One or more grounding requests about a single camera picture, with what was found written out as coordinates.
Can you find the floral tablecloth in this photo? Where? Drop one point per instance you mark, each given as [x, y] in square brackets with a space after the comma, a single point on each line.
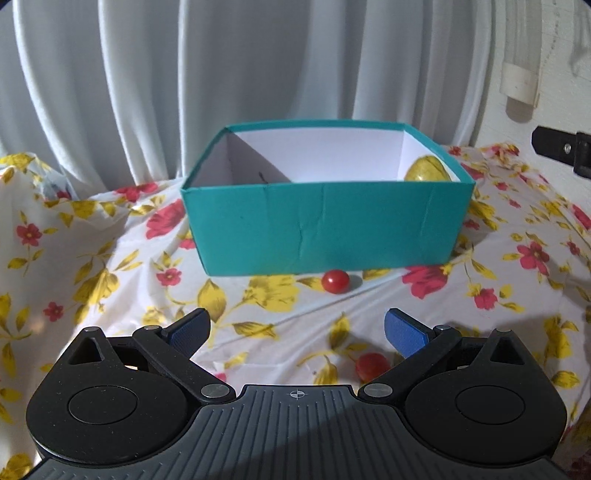
[126, 258]

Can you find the white curtain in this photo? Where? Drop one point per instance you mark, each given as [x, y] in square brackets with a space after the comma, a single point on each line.
[118, 93]

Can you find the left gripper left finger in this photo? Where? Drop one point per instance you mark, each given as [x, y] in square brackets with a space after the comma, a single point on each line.
[169, 350]

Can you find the yellow-green pear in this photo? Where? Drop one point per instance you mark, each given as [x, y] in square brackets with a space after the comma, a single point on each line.
[427, 168]

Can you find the red cherry tomato on cloth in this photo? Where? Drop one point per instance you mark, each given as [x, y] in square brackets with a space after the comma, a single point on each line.
[370, 366]

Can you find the red cherry tomato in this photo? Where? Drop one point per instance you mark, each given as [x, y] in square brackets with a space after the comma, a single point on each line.
[336, 281]
[370, 366]

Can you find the teal cardboard box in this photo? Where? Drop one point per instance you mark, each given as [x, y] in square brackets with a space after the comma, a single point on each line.
[295, 197]

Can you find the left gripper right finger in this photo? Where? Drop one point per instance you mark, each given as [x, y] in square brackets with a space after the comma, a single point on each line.
[422, 349]

